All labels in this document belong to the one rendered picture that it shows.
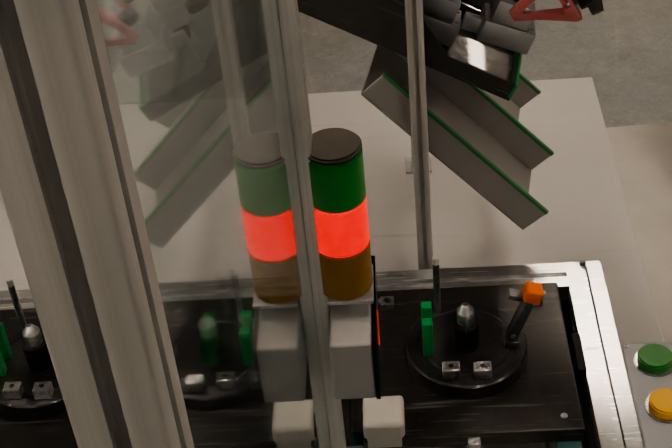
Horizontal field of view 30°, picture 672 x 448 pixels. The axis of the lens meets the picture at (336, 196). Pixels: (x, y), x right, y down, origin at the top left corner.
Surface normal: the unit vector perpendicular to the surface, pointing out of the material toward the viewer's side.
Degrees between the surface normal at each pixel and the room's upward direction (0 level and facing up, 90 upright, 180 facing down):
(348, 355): 90
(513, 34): 91
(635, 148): 0
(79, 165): 90
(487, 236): 0
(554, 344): 0
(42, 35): 90
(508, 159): 45
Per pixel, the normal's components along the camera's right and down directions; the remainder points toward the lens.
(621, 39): -0.08, -0.79
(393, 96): -0.18, 0.62
